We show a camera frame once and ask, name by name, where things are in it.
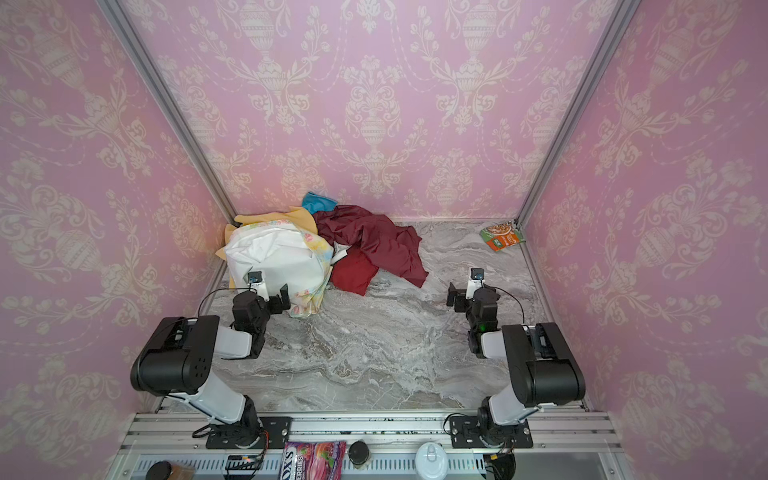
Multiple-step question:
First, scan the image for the white cloth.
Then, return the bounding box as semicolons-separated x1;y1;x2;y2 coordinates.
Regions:
224;223;328;301

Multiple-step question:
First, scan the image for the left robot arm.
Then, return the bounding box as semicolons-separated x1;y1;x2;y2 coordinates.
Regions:
130;283;292;450

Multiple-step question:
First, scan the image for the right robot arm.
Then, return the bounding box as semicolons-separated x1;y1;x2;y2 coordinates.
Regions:
446;280;586;448

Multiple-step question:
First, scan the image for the floral pastel cloth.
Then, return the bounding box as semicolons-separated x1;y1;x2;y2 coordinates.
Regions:
230;217;335;319

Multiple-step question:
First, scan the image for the maroon cloth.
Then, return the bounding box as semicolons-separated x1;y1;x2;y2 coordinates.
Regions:
313;205;428;288

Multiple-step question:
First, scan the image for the red cloth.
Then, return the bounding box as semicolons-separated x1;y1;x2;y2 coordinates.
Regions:
330;247;379;296

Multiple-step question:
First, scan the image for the yellow cloth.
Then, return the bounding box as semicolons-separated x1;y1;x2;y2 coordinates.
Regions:
216;207;333;263

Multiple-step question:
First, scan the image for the teal cloth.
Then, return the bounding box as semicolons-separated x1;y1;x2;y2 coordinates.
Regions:
301;192;337;215

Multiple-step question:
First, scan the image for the green orange snack packet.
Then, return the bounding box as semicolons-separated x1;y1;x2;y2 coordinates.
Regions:
479;220;526;252

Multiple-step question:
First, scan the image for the pink candy bag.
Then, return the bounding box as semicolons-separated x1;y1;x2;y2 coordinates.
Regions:
278;441;347;480

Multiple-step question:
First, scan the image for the white round lid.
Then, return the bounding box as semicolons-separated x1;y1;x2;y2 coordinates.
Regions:
415;442;449;480

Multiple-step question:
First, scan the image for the small black knob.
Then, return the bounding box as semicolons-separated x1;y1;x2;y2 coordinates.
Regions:
347;440;371;468

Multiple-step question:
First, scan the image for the brown jar black lid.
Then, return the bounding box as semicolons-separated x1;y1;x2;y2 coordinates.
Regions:
144;461;195;480

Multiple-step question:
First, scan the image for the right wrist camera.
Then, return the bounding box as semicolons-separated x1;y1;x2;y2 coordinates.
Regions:
465;267;485;300

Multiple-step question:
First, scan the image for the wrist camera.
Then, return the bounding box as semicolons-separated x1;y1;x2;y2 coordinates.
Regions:
244;270;269;301
465;267;485;300

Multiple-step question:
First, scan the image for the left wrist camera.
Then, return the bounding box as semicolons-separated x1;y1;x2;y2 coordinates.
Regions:
244;270;269;301

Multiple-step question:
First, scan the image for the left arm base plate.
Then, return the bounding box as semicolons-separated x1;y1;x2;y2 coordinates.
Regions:
205;416;292;451

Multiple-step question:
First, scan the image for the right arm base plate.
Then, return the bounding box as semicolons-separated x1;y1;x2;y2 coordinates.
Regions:
442;413;534;450

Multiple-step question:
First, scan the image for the aluminium front rail frame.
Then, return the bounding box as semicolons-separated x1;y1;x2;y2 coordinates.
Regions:
106;406;633;479

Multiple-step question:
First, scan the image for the right aluminium corner post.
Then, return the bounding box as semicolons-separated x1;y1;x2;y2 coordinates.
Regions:
515;0;643;226

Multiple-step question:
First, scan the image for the aluminium corner post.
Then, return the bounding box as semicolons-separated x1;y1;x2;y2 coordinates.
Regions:
515;0;643;226
95;0;239;224

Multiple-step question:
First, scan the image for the left aluminium corner post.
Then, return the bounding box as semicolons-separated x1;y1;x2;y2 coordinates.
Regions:
95;0;239;224

